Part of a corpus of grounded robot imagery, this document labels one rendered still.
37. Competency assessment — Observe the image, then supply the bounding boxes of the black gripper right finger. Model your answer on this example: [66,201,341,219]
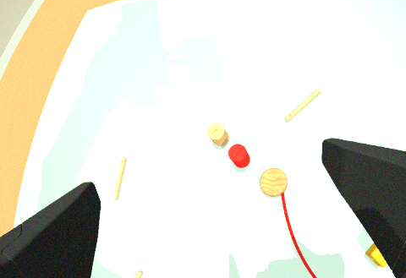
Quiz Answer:
[321,137,406,278]

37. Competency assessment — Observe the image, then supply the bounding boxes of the yellow block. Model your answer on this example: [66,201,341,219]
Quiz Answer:
[365,242,387,268]

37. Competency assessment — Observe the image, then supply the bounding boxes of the red cylinder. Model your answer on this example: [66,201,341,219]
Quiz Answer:
[228,144,250,167]

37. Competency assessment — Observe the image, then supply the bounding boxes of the wooden stick with red string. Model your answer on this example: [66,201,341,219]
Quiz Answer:
[281,193,317,278]

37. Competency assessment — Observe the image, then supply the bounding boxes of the round wooden button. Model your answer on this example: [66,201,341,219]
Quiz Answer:
[260,167,288,197]

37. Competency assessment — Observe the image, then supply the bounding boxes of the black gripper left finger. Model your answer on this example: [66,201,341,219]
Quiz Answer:
[0,182,102,278]

